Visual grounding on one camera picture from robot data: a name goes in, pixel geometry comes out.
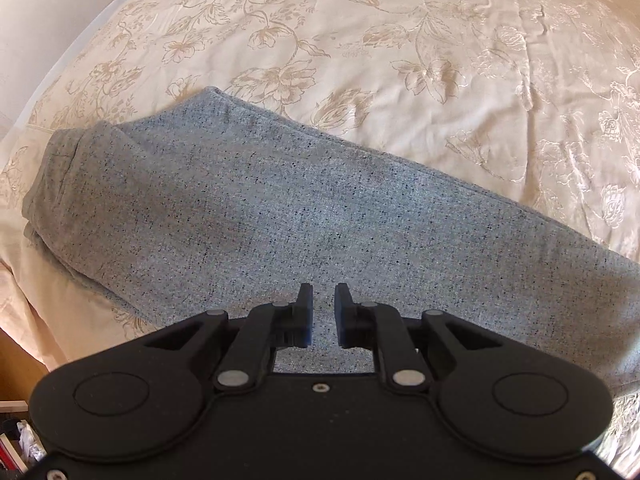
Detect wooden bed frame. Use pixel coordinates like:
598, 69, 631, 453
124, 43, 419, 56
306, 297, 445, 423
0, 332, 51, 402

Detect crumpled white paper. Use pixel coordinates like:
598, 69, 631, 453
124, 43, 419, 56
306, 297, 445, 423
16, 420, 47, 462

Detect red book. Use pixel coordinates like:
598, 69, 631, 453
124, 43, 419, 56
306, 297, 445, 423
0, 432, 27, 475

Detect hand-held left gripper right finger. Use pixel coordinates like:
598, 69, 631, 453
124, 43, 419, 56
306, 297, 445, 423
334, 282, 506, 392

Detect grey speckled pants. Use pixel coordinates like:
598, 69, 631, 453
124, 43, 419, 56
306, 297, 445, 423
21, 86, 640, 392

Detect cream floral bedspread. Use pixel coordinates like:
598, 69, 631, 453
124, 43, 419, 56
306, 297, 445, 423
0, 0, 640, 476

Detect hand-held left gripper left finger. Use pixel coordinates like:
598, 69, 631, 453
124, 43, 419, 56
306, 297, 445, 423
144, 282, 315, 392

